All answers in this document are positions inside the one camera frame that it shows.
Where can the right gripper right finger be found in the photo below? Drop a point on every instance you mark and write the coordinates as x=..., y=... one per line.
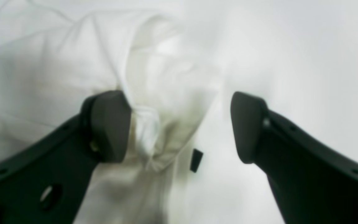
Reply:
x=311, y=183

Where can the white T-shirt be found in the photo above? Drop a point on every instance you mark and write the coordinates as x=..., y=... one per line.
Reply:
x=49, y=64

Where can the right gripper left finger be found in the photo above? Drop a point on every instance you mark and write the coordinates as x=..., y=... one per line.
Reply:
x=46, y=183

